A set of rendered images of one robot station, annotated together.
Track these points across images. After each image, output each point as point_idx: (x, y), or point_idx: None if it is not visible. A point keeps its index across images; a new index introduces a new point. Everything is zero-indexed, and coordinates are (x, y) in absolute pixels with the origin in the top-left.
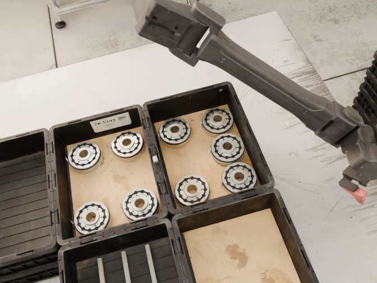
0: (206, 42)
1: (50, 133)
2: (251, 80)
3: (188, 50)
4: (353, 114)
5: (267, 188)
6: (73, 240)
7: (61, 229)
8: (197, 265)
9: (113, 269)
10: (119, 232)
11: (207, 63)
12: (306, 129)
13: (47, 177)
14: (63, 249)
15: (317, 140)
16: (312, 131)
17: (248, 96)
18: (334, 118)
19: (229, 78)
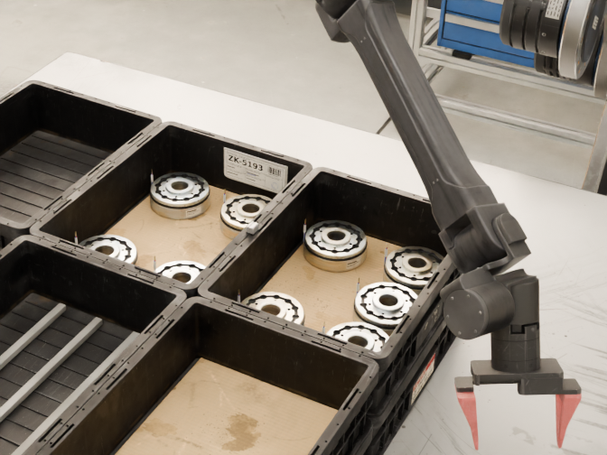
0: (354, 3)
1: (160, 126)
2: (385, 88)
3: (332, 9)
4: (504, 225)
5: (365, 355)
6: (49, 237)
7: (50, 219)
8: (172, 402)
9: (64, 330)
10: (110, 265)
11: (526, 233)
12: (591, 421)
13: (100, 164)
14: (28, 237)
15: (595, 447)
16: (601, 430)
17: (544, 315)
18: (470, 211)
19: (538, 273)
